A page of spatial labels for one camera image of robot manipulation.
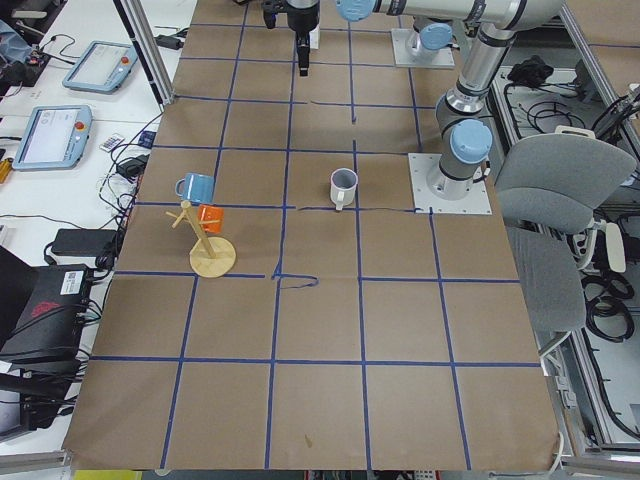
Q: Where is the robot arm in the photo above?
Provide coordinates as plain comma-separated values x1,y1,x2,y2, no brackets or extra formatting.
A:
262,1,453,77
336,1,564,201

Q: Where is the brown paper table cover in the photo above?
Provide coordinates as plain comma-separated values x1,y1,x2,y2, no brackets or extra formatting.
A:
64,1,558,471

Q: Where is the black computer box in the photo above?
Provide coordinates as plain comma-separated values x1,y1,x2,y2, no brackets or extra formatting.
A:
1,248,92,365

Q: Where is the teach pendant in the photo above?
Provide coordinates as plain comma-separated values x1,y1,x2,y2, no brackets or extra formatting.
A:
62,41,138,94
12,105,93,171

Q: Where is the small remote control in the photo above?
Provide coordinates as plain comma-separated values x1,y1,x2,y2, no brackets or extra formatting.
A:
99,133,125,153

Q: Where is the grey office chair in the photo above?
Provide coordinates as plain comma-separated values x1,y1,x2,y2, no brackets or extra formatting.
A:
495,126,637,357

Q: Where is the upper teach pendant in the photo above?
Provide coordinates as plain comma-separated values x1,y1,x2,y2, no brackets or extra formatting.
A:
62,41,138,94

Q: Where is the white mug grey inside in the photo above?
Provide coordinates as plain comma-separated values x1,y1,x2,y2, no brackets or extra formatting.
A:
330,168,359,211

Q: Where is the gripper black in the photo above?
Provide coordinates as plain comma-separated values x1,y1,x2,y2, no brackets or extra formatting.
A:
285,0,320,77

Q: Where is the aluminium frame post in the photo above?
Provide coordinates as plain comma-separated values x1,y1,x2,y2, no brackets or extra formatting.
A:
113,0,174,106

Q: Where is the black power brick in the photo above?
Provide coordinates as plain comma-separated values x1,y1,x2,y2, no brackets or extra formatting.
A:
51,229,116,257

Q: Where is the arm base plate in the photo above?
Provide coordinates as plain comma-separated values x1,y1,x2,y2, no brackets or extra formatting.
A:
391,28,455,69
408,153,492,215

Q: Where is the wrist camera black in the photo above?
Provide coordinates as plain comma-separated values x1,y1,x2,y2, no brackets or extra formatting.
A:
261,0,286,29

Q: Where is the blue white milk carton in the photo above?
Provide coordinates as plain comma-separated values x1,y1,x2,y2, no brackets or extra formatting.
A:
309,26,320,50

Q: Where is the black power adapter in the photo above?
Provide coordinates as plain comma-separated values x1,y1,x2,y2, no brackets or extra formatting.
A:
155,35,184,50

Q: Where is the blue mug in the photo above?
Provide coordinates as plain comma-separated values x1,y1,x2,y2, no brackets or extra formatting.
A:
175,173,215,204

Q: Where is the lower teach pendant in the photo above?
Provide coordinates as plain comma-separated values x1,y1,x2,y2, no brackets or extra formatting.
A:
12,105,93,171

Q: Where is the orange mug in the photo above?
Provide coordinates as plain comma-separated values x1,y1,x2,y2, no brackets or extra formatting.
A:
197,204,224,234

